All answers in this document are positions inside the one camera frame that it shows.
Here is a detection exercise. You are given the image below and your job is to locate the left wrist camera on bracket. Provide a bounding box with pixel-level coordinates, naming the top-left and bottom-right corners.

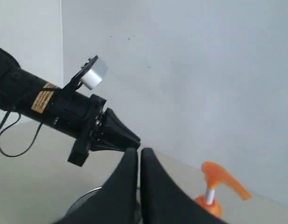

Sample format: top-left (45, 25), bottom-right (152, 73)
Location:
top-left (64, 55), bottom-right (108, 91)

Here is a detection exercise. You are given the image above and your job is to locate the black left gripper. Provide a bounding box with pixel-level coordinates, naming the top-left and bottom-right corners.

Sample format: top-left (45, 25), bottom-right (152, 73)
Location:
top-left (20, 70), bottom-right (140, 167)

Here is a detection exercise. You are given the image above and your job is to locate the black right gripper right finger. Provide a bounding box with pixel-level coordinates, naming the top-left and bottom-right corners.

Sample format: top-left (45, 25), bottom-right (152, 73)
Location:
top-left (140, 147), bottom-right (225, 224)

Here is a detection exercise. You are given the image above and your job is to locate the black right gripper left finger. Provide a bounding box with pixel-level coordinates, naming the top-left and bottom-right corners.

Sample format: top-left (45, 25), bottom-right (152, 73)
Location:
top-left (56, 148), bottom-right (137, 224)

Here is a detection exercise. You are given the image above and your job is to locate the steel mesh strainer basket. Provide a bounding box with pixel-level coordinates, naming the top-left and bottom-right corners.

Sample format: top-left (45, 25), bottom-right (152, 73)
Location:
top-left (64, 186), bottom-right (104, 222)

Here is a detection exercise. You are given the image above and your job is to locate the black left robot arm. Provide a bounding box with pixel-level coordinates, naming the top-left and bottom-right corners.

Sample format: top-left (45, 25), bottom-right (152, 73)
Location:
top-left (0, 48), bottom-right (140, 166)

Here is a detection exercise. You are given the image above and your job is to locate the orange pump soap bottle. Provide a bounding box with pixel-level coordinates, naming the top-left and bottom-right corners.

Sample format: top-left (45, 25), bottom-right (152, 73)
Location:
top-left (195, 161), bottom-right (253, 220)

